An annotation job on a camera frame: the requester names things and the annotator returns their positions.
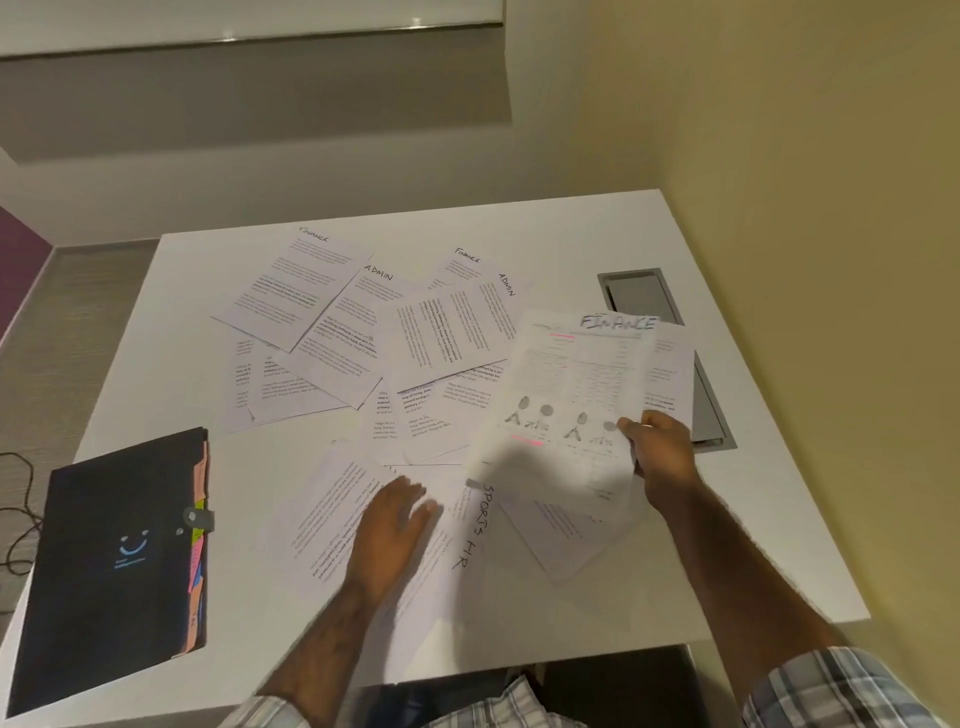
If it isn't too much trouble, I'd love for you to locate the white wall board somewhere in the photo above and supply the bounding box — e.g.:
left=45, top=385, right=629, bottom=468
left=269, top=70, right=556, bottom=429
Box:
left=0, top=0, right=505, bottom=58

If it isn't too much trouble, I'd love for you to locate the person's right hand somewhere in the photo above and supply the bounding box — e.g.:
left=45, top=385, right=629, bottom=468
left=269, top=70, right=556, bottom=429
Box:
left=616, top=408, right=703, bottom=515

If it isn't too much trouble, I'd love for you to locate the black expanding folder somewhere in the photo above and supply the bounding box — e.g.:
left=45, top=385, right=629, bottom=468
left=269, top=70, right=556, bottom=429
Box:
left=3, top=427, right=217, bottom=720

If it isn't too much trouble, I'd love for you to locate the black floor cable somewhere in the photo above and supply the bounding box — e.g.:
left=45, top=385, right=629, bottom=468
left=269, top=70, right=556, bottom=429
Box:
left=0, top=449, right=43, bottom=579

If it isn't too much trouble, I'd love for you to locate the person's right forearm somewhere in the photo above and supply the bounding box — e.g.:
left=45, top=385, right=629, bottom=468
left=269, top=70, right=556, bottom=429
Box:
left=656, top=479, right=853, bottom=706

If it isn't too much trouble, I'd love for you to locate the person's left hand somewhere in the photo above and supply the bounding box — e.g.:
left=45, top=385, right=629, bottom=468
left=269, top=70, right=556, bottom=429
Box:
left=343, top=473, right=444, bottom=605

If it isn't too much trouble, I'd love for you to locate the grey table cable hatch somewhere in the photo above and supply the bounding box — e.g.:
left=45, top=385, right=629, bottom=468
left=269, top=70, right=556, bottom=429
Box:
left=597, top=266, right=739, bottom=450

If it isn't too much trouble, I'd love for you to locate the white paper sheet with pictures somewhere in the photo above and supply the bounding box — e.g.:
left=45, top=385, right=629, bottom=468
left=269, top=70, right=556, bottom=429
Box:
left=466, top=308, right=665, bottom=526

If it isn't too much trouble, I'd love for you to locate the plaid shirt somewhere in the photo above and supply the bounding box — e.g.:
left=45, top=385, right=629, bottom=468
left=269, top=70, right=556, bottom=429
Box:
left=217, top=648, right=950, bottom=728

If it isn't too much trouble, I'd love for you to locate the person's left forearm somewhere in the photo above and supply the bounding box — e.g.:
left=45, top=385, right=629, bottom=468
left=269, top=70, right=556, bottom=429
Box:
left=258, top=577, right=380, bottom=706

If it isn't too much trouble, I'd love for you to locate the pile of white printed papers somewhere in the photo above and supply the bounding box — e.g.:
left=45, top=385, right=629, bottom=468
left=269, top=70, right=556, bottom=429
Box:
left=211, top=224, right=699, bottom=676

